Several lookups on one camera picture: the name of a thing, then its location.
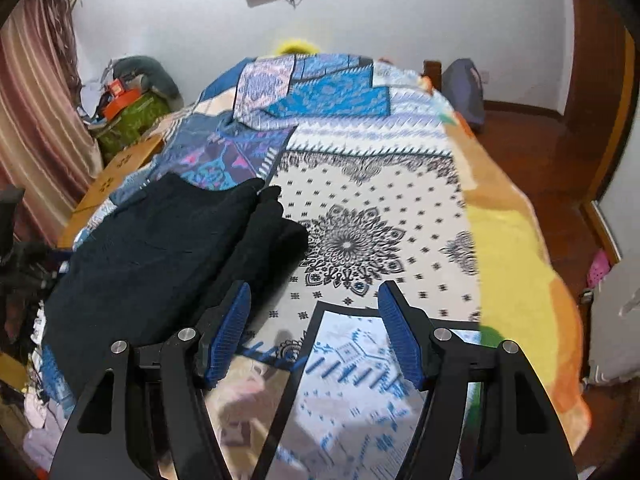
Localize wooden lap desk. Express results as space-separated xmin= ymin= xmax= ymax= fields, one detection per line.
xmin=57 ymin=132 xmax=166 ymax=249

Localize green storage box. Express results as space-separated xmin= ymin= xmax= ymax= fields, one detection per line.
xmin=94 ymin=92 xmax=172 ymax=167

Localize striped pink curtain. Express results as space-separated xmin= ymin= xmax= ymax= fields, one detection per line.
xmin=0 ymin=0 xmax=104 ymax=246

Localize pink slipper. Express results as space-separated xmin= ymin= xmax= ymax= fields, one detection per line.
xmin=587 ymin=250 xmax=612 ymax=289

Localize grey plush pillow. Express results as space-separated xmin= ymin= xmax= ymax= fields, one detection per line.
xmin=112 ymin=55 xmax=184 ymax=102

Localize pile of mixed clothes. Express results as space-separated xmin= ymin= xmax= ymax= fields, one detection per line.
xmin=0 ymin=305 xmax=71 ymax=476

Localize grey bag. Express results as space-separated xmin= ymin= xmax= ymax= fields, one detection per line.
xmin=442 ymin=58 xmax=486 ymax=134

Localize yellow foam arch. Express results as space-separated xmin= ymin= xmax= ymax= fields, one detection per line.
xmin=274 ymin=37 xmax=322 ymax=57

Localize orange box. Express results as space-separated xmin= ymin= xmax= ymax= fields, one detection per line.
xmin=104 ymin=81 xmax=144 ymax=117

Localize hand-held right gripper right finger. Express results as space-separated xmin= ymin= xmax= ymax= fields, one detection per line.
xmin=377 ymin=280 xmax=573 ymax=480

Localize blue patchwork printed blanket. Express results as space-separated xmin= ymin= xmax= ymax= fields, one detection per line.
xmin=40 ymin=52 xmax=483 ymax=480

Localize wooden bed post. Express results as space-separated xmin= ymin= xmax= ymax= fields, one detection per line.
xmin=422 ymin=60 xmax=444 ymax=92

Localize wooden door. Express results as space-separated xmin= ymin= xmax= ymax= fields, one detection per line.
xmin=564 ymin=0 xmax=632 ymax=203

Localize white crumpled clothes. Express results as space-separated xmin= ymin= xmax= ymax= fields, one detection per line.
xmin=79 ymin=66 xmax=119 ymax=127

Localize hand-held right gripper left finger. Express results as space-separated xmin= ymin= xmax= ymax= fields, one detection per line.
xmin=50 ymin=280 xmax=253 ymax=480

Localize orange yellow blanket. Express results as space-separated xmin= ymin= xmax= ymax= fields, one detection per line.
xmin=150 ymin=60 xmax=593 ymax=466

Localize white cabinet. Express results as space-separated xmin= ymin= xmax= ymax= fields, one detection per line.
xmin=582 ymin=260 xmax=640 ymax=387

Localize black pants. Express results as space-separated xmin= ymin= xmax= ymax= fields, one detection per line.
xmin=40 ymin=172 xmax=309 ymax=396

